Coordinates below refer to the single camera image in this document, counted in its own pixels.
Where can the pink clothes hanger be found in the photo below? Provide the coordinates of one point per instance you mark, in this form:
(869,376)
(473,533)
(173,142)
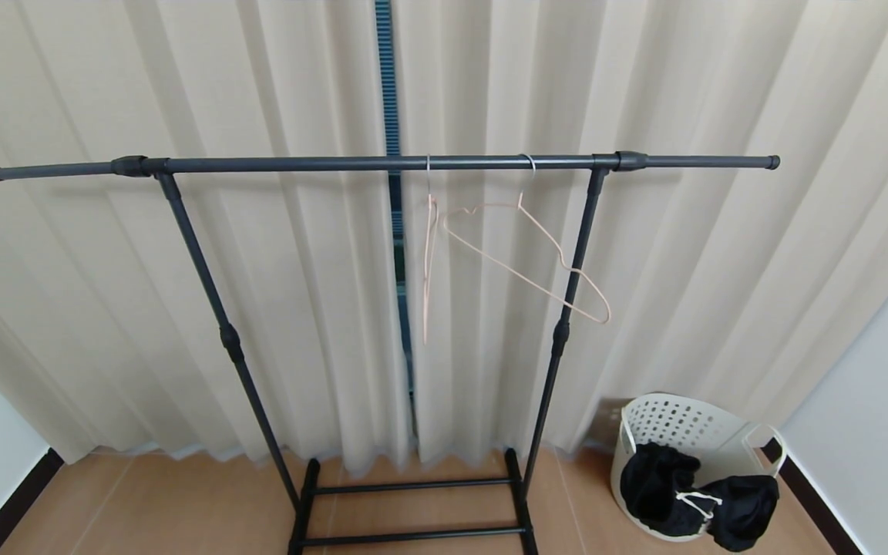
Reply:
(425,324)
(521,275)

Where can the black heap of clothes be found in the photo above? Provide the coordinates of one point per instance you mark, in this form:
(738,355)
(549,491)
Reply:
(656,486)

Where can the black clothes rack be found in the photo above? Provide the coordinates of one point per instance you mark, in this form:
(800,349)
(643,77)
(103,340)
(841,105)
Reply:
(297,163)

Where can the white laundry basket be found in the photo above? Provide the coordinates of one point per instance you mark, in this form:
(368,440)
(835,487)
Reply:
(683,424)

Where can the beige curtain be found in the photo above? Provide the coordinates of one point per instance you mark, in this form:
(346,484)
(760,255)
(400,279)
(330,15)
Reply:
(66,270)
(721,270)

